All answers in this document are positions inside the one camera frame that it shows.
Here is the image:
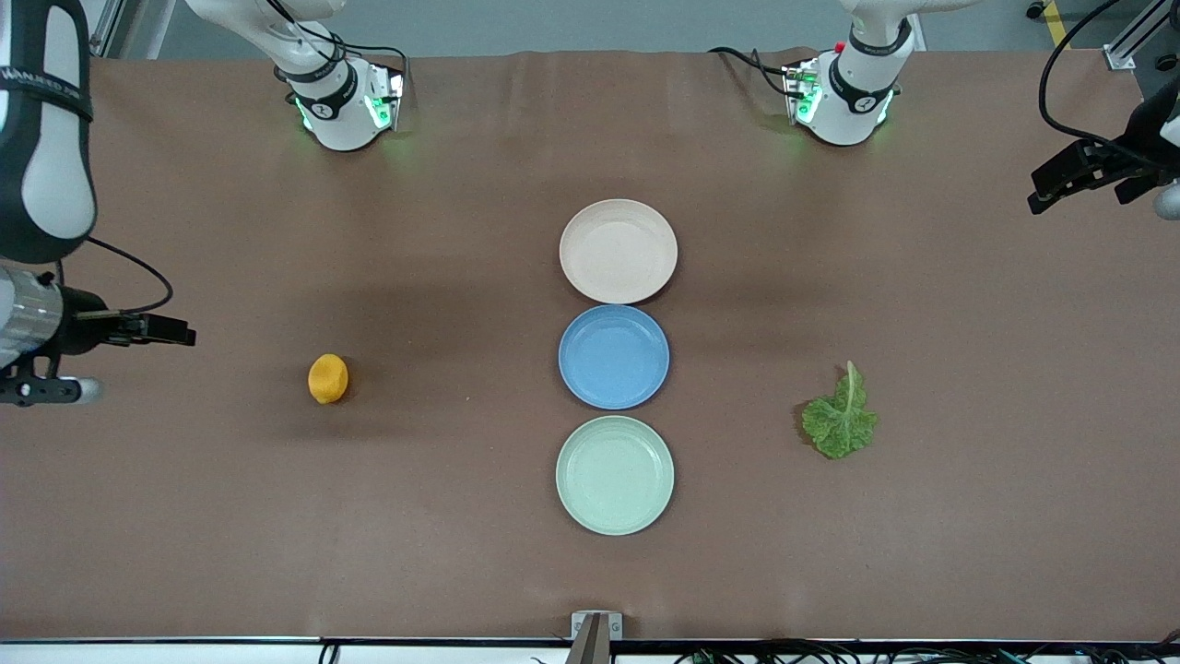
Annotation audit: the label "beige round plate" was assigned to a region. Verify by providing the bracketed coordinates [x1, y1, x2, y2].
[559, 198, 679, 305]

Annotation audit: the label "black left base cable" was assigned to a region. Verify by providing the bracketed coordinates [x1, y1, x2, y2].
[708, 45, 812, 101]

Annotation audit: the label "brown table cover sheet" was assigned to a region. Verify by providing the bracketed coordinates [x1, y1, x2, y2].
[0, 48, 1180, 644]

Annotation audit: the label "black base cable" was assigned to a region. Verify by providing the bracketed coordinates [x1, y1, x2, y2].
[277, 0, 412, 104]
[708, 45, 812, 101]

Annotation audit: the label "yellow lemon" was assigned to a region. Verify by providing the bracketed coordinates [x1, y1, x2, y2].
[307, 353, 350, 406]

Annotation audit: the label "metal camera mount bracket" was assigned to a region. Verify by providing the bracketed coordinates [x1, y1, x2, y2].
[564, 611, 624, 664]

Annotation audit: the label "green lettuce leaf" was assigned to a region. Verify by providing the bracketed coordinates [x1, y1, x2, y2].
[800, 361, 879, 460]

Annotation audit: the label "black right base cable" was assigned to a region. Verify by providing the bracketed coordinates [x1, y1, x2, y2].
[277, 0, 412, 104]

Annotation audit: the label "light green round plate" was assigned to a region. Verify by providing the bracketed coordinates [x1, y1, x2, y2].
[555, 415, 676, 537]

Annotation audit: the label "blue round plate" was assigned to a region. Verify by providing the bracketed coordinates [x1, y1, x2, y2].
[558, 304, 671, 411]

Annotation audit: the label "aluminium frame profile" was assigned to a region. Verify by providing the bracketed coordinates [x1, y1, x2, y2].
[1103, 0, 1174, 72]
[85, 0, 125, 58]

